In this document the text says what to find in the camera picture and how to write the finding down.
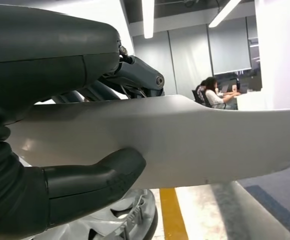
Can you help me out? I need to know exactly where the ceiling light strip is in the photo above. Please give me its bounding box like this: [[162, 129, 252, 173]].
[[208, 0, 242, 29], [141, 0, 155, 40]]

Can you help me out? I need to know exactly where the silver wheel hubcap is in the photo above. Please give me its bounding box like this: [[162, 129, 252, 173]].
[[22, 188, 159, 240]]

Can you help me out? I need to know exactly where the black office chair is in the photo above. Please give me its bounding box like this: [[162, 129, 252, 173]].
[[192, 89, 227, 110]]

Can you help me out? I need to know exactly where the person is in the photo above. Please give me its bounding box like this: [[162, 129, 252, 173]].
[[195, 79, 208, 104], [204, 76, 241, 110]]

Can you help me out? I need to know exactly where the grey roller blind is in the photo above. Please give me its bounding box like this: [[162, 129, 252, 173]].
[[208, 16, 252, 75]]

